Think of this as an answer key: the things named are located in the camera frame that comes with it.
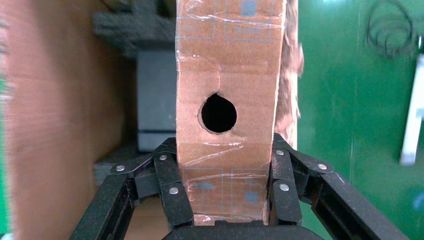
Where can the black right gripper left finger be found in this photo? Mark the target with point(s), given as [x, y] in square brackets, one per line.
[116, 205]

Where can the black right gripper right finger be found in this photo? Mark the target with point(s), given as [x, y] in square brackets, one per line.
[338, 205]

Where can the large open cardboard carton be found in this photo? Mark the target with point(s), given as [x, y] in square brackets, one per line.
[66, 99]

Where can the grey block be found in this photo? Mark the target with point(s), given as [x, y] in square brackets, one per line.
[155, 99]

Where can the black foam block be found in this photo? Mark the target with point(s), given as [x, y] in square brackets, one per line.
[132, 30]

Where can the white metal table frame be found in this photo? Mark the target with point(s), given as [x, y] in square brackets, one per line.
[412, 116]

